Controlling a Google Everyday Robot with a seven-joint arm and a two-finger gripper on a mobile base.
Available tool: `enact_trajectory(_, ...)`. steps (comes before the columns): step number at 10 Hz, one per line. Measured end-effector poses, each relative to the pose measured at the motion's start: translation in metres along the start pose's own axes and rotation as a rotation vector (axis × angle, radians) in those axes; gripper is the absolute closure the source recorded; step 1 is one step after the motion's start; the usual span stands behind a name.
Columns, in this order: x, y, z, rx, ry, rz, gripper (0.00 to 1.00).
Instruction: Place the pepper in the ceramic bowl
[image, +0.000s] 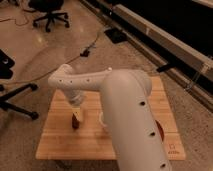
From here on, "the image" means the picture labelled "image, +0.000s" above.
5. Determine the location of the dark red pepper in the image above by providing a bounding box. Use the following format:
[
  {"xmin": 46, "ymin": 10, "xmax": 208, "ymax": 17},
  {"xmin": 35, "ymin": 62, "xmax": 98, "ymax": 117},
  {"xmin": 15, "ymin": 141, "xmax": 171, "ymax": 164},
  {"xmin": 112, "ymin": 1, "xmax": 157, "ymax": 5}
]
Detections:
[{"xmin": 72, "ymin": 114, "xmax": 80, "ymax": 129}]

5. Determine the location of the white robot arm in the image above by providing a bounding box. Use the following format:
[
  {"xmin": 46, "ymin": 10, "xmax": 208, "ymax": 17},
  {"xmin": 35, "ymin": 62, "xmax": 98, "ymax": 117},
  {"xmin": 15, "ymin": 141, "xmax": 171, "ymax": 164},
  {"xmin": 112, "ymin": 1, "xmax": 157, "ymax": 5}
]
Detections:
[{"xmin": 48, "ymin": 64, "xmax": 173, "ymax": 171}]

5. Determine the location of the translucent plastic cup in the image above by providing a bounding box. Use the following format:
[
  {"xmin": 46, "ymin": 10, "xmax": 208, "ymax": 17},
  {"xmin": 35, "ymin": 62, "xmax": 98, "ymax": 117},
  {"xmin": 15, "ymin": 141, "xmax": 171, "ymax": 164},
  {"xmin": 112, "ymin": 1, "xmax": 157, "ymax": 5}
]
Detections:
[{"xmin": 99, "ymin": 112, "xmax": 106, "ymax": 127}]

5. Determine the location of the wooden table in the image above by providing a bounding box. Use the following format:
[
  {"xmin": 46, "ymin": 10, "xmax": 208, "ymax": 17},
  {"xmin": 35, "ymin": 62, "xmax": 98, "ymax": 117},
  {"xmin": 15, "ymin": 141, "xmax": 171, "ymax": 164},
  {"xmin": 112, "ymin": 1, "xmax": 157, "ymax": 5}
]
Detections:
[{"xmin": 36, "ymin": 76, "xmax": 186, "ymax": 160}]

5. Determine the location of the black chair base left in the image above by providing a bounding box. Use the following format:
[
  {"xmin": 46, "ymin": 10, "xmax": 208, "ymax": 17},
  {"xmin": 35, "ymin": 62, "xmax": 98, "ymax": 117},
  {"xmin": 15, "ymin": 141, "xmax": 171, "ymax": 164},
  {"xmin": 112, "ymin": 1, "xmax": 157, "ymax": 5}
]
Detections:
[{"xmin": 0, "ymin": 49, "xmax": 40, "ymax": 121}]

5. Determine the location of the black floor plate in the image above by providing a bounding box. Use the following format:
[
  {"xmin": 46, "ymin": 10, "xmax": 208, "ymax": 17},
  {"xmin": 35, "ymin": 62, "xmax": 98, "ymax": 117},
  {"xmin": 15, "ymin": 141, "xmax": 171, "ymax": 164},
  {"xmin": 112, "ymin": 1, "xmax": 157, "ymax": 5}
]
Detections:
[{"xmin": 105, "ymin": 28, "xmax": 127, "ymax": 44}]

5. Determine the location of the black office chair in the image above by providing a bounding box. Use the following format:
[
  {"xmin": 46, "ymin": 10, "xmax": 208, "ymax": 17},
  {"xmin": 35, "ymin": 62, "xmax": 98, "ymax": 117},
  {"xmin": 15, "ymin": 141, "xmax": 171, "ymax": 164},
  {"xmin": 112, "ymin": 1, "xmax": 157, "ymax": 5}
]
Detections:
[{"xmin": 28, "ymin": 0, "xmax": 70, "ymax": 32}]

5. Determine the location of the floor cable with plug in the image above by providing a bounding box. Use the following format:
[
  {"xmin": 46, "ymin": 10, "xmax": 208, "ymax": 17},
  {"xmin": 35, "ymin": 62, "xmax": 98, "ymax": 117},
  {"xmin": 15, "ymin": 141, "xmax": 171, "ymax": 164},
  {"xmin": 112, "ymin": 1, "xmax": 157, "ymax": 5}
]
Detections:
[{"xmin": 0, "ymin": 29, "xmax": 104, "ymax": 85}]

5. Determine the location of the long grey rail beam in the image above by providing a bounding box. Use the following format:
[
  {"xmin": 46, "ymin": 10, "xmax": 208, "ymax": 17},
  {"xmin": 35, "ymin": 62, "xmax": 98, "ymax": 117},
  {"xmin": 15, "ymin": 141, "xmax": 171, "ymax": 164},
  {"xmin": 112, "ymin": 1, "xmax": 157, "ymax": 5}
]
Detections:
[{"xmin": 79, "ymin": 0, "xmax": 213, "ymax": 112}]

